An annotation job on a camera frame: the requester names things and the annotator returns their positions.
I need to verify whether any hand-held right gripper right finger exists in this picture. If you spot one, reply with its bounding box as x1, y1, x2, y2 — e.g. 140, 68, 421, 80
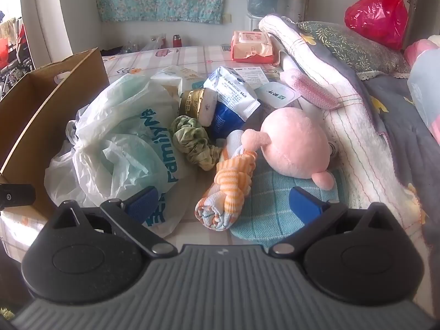
269, 186, 397, 258

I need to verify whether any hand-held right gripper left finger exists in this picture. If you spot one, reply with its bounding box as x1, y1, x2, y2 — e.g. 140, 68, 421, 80
51, 186, 179, 258

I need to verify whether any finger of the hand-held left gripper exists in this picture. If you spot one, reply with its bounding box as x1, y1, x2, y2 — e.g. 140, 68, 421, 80
0, 183, 37, 210

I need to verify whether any teal checked towel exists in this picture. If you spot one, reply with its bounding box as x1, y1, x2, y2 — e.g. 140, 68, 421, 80
229, 160, 348, 248

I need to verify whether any pink plush toy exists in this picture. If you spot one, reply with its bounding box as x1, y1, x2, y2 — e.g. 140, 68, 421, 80
241, 107, 336, 190

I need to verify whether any orange striped towel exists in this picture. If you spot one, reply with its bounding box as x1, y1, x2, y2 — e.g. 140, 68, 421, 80
194, 129, 258, 232

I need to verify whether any brown cardboard box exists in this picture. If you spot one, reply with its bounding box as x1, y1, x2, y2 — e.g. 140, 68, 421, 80
0, 48, 110, 221

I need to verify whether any white yogurt cup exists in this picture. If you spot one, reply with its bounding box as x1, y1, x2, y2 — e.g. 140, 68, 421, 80
256, 82, 302, 108

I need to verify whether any dark blue packet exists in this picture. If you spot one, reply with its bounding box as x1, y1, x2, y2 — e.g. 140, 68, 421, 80
210, 103, 246, 141

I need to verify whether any pink dotted pad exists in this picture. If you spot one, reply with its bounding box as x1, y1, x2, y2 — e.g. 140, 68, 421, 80
284, 69, 341, 111

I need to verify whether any white printed tissue packet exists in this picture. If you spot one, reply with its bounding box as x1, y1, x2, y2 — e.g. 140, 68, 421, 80
150, 65, 207, 97

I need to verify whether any white plastic bag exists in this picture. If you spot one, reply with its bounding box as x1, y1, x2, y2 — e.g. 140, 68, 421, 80
45, 71, 194, 238

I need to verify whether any green scrunchie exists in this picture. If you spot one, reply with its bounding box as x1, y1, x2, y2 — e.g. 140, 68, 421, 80
171, 115, 224, 172

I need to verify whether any white fluffy blanket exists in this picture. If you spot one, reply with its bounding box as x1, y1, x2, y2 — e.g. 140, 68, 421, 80
258, 14, 427, 236

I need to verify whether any grey patterned quilt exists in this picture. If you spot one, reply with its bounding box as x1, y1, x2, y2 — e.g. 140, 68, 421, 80
275, 17, 440, 282

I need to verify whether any wheelchair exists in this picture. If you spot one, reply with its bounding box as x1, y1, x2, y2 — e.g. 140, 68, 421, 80
0, 24, 35, 87

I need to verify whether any white printed card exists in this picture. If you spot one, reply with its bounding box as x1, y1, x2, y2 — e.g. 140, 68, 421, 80
237, 68, 271, 85

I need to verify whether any printed bed sheet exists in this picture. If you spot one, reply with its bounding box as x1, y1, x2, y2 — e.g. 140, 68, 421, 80
0, 43, 310, 258

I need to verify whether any green floral pillow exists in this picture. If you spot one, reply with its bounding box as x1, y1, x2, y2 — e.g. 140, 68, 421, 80
296, 21, 412, 75

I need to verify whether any translucent plastic bag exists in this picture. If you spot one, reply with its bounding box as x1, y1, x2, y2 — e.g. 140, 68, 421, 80
407, 55, 440, 132

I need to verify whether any pink wet wipes pack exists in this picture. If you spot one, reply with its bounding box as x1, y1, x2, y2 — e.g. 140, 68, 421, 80
230, 31, 276, 63

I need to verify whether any white water dispenser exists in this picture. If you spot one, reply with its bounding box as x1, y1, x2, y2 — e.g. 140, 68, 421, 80
246, 15, 266, 32

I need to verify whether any pink cloth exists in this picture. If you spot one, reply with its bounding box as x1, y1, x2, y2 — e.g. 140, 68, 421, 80
404, 35, 440, 70

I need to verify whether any red plastic bag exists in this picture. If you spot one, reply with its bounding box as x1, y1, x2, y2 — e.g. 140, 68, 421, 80
345, 0, 409, 41

